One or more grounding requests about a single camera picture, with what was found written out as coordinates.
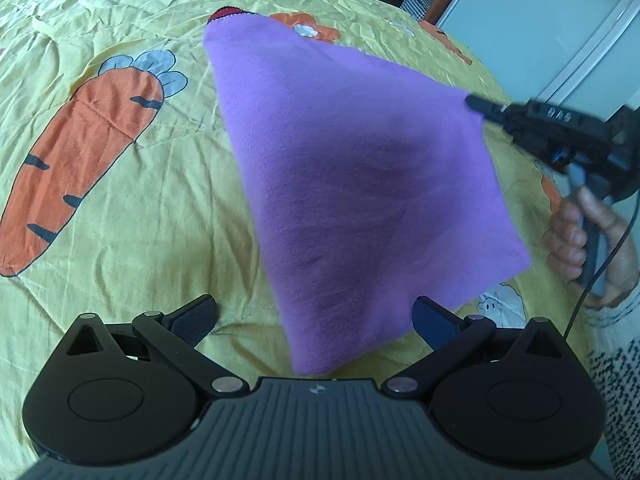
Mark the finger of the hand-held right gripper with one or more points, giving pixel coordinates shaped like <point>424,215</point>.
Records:
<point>487,109</point>

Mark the white refrigerator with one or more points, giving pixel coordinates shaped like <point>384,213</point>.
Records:
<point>525,25</point>

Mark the purple shirt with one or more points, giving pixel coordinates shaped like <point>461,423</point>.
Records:
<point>360,160</point>

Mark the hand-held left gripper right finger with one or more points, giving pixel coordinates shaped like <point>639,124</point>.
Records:
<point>435,322</point>

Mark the person's right forearm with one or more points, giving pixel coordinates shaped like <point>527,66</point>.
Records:
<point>620,360</point>

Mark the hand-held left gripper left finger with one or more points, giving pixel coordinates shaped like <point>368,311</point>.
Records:
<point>195,317</point>

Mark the yellow carrot print bed cover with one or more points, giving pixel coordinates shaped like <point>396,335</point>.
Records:
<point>125,210</point>

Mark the person's right hand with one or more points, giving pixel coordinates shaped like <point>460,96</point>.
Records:
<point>565,240</point>

